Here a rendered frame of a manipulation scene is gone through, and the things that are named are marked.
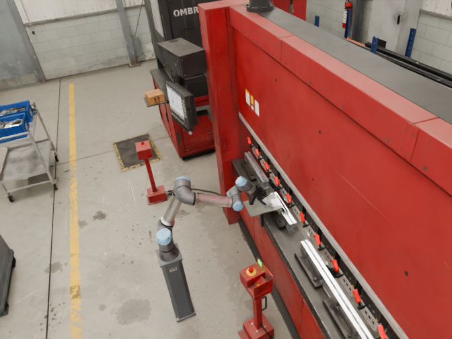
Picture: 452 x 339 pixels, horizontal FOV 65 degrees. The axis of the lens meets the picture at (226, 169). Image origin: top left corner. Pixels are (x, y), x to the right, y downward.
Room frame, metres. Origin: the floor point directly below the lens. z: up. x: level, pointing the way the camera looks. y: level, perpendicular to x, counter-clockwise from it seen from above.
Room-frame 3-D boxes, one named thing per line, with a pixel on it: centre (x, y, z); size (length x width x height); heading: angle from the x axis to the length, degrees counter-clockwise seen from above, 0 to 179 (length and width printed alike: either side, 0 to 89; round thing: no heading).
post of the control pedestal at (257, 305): (1.57, -0.13, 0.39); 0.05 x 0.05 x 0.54; 24
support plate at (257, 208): (2.07, -0.26, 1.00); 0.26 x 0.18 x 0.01; 103
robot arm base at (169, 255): (1.86, 0.51, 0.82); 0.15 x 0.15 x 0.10
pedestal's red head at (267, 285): (1.57, -0.13, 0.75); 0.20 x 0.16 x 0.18; 24
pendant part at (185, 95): (3.15, 0.35, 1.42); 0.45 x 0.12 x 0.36; 27
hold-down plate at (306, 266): (1.50, -0.48, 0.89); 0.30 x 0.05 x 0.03; 13
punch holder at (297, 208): (1.74, -0.48, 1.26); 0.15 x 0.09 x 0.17; 13
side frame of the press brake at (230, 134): (3.09, -0.35, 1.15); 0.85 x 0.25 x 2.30; 103
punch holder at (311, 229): (1.54, -0.53, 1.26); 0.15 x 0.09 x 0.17; 13
